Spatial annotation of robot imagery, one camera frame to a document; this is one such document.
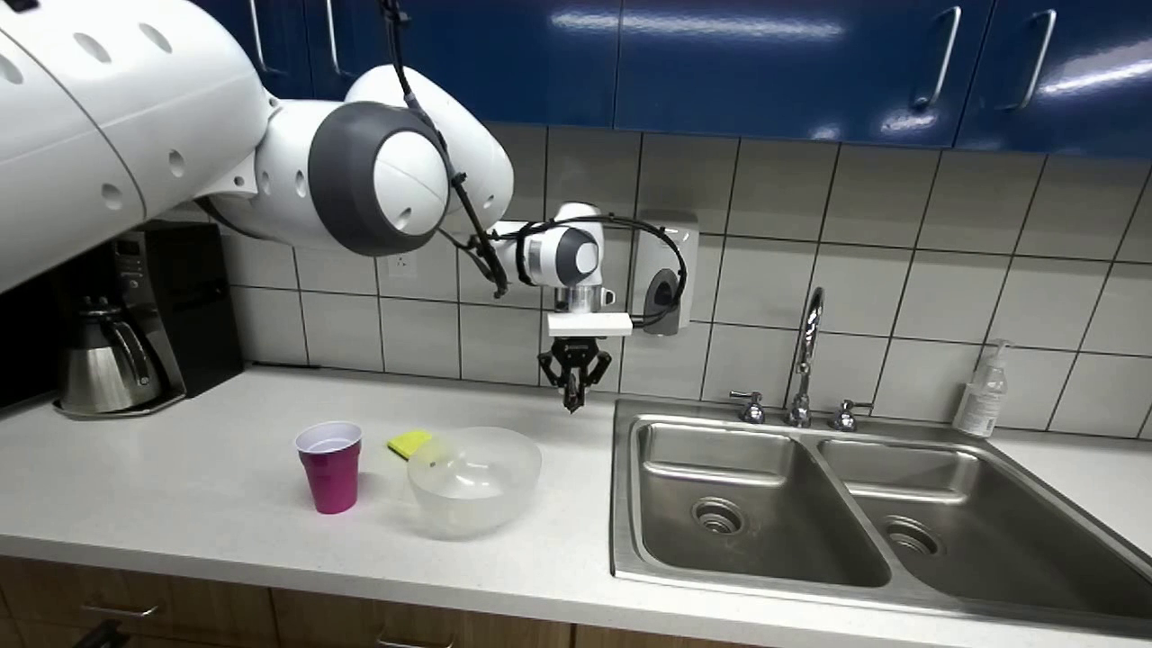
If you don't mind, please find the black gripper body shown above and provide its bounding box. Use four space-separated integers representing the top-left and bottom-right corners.
538 340 611 377

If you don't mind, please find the clear plastic bowl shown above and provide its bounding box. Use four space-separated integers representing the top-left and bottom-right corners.
404 422 545 541

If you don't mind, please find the yellow sponge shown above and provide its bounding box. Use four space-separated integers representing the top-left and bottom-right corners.
382 429 443 464

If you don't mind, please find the chrome faucet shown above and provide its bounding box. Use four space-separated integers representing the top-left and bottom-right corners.
730 284 875 436

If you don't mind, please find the purple plastic cup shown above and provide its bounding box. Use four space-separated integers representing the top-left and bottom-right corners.
292 419 367 519

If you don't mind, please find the stainless steel double sink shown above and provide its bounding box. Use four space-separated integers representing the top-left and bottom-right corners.
610 400 1152 641

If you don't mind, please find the black coffee maker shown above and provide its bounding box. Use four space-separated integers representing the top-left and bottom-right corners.
0 221 246 424

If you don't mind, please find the wooden base cabinet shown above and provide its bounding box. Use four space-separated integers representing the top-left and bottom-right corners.
0 550 749 648

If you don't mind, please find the clear soap bottle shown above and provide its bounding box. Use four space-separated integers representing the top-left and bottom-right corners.
952 340 1016 440

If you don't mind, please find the steel coffee carafe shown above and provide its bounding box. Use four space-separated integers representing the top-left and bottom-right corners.
54 297 164 422

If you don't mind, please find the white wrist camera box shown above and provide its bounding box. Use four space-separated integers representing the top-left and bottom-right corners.
540 308 638 346

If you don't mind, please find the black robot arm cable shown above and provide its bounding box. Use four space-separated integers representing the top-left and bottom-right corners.
378 0 694 332

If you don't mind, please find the blue wall cabinet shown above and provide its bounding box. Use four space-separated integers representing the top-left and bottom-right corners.
192 0 1152 159

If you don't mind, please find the metal wall cabinet handle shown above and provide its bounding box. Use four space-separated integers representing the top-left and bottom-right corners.
1010 8 1061 116
240 0 270 74
320 0 350 79
907 5 968 116

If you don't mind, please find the metal drawer handle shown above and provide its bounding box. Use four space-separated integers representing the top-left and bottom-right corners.
77 599 164 628

